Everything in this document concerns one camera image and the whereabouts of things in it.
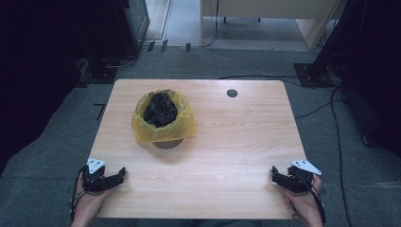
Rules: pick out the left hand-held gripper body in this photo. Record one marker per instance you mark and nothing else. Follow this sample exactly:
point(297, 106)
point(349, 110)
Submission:
point(94, 176)

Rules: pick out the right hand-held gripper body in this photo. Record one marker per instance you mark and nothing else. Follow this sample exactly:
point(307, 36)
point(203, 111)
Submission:
point(301, 179)

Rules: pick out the person's right hand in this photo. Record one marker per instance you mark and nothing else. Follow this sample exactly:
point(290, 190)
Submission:
point(304, 201)

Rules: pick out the person's left hand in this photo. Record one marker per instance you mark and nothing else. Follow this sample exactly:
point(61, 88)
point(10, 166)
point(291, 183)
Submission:
point(90, 200)

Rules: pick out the yellow bag-lined bin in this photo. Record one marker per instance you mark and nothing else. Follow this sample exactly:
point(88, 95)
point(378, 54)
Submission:
point(164, 130)

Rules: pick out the black angled floor tape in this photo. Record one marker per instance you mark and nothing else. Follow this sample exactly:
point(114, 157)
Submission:
point(101, 110)

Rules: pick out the black crumpled plastic wad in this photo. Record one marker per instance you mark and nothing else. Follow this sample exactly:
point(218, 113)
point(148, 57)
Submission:
point(160, 110)

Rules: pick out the dark round table grommet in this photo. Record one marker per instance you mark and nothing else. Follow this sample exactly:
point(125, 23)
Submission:
point(232, 93)

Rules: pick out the black curtain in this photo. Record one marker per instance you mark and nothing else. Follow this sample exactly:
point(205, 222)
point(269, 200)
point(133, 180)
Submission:
point(34, 78)
point(369, 63)

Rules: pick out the black floor tape strip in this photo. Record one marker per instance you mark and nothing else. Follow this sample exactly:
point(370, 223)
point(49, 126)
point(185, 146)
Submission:
point(164, 46)
point(188, 47)
point(151, 46)

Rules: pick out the dark glass-sided cabinet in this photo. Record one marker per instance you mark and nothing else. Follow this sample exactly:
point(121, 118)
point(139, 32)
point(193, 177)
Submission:
point(137, 22)

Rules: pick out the beige wooden desk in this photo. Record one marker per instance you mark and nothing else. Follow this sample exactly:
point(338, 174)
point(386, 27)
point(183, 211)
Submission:
point(271, 8)

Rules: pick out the black stand base plate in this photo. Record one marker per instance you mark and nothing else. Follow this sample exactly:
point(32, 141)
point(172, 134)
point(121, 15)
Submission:
point(99, 75)
point(312, 75)

